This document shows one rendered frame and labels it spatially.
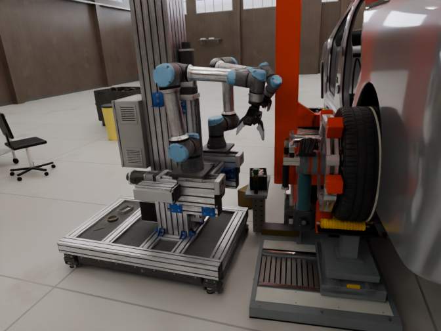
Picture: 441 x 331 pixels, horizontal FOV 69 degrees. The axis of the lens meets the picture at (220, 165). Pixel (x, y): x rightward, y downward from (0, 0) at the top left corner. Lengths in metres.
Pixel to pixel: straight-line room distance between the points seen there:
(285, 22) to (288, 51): 0.18
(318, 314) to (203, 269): 0.72
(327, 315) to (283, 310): 0.24
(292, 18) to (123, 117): 1.28
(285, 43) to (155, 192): 1.29
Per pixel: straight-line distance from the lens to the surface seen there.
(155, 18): 2.14
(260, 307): 2.07
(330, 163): 1.73
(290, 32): 2.32
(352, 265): 2.23
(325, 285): 2.13
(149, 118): 2.21
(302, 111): 4.34
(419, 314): 2.38
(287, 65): 2.32
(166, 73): 1.74
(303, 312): 2.07
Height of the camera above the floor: 1.51
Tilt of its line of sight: 20 degrees down
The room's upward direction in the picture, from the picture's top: 3 degrees counter-clockwise
